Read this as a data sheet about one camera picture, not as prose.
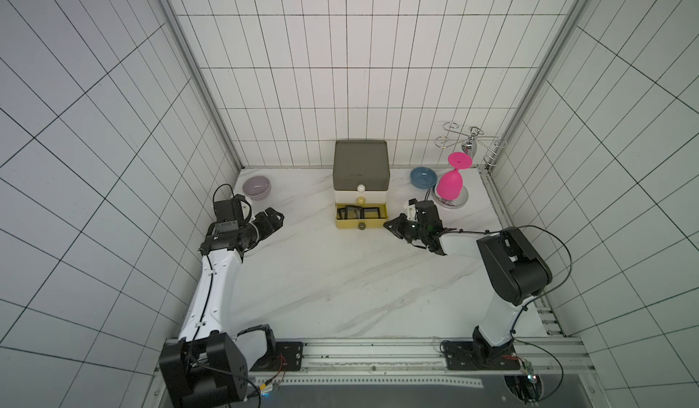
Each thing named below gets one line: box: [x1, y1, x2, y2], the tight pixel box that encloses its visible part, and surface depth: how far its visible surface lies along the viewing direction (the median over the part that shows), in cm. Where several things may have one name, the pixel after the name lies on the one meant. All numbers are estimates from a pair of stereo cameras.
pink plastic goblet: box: [436, 151, 473, 202], surface depth 91 cm
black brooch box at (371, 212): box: [362, 206, 381, 219], surface depth 104 cm
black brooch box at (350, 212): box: [336, 204, 365, 220], surface depth 104 cm
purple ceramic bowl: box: [242, 174, 272, 201], surface depth 109 cm
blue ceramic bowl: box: [409, 166, 438, 191], surface depth 116 cm
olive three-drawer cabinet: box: [332, 139, 391, 231], surface depth 97 cm
